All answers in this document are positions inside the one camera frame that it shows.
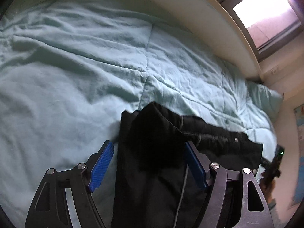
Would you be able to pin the black hooded jacket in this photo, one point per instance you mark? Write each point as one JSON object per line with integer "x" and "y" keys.
{"x": 153, "y": 185}

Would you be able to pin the light teal duvet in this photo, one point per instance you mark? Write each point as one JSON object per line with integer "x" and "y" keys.
{"x": 67, "y": 74}

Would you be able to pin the white wall socket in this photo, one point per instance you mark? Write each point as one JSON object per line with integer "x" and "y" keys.
{"x": 275, "y": 70}

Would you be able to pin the colourful wall map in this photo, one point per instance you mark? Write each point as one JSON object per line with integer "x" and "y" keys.
{"x": 298, "y": 194}

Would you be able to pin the light teal pillow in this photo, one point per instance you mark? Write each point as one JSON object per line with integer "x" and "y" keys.
{"x": 268, "y": 100}

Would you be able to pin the grey framed window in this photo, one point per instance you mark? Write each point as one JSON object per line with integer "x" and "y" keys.
{"x": 268, "y": 25}

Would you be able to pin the person's right hand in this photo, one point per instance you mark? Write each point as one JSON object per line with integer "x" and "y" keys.
{"x": 267, "y": 190}

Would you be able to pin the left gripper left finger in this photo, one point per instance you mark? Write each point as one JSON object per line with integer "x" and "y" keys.
{"x": 49, "y": 205}

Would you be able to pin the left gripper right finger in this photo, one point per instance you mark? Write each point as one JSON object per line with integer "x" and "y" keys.
{"x": 214, "y": 179}

